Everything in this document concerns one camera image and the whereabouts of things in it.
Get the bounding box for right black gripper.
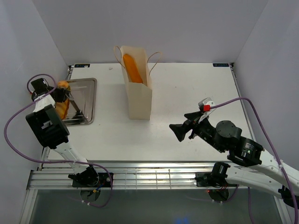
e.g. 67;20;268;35
168;111;224;153

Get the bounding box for small round bun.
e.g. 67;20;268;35
57;80;70;91

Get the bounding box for striped baguette bread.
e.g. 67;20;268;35
55;98;70;119

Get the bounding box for metal tongs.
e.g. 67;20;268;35
67;92;85;119

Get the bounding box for beige paper bag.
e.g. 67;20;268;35
114;46;162;120

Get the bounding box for long orange bread loaf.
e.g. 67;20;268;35
123;54;143;83

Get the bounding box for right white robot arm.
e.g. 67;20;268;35
169;112;299;208

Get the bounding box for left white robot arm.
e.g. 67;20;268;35
26;78;99;187

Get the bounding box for metal tray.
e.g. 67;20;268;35
63;78;97;126

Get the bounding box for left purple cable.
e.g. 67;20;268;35
3;74;114;208

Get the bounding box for purple cable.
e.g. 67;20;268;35
209;97;299;224
3;74;114;208

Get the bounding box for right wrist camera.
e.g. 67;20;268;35
198;98;215;116

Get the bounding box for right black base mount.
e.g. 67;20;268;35
194;172;237;188

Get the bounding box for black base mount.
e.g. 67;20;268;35
68;172;114;188
194;172;237;188

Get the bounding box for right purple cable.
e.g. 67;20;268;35
209;97;299;224

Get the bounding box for aluminium frame rail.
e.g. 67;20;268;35
28;161;281;191

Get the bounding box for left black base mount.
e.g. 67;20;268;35
68;172;114;188

